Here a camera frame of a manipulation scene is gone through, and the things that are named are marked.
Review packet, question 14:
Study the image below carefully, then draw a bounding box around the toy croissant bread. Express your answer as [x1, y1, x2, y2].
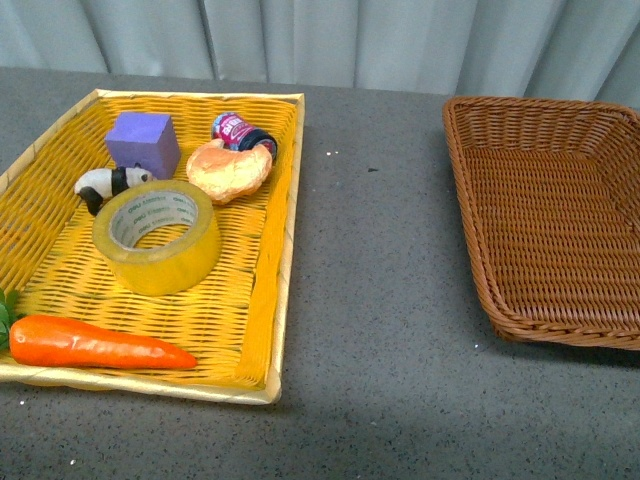
[185, 139, 273, 205]

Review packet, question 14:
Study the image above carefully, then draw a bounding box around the toy panda figure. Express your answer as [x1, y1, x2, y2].
[74, 164, 154, 216]

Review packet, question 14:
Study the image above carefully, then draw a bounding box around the yellow packing tape roll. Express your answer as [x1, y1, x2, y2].
[92, 180, 222, 296]

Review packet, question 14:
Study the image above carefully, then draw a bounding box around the orange toy carrot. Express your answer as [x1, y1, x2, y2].
[1, 291, 197, 370]

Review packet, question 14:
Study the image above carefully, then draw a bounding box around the brown woven basket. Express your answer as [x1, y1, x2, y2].
[442, 96, 639, 351]

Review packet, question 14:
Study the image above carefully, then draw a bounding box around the purple foam cube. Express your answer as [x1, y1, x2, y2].
[105, 111, 181, 180]

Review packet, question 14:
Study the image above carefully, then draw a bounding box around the small pink black jar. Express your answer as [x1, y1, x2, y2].
[211, 112, 278, 160]

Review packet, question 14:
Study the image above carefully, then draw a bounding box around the grey curtain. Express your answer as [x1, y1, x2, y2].
[1, 0, 639, 107]

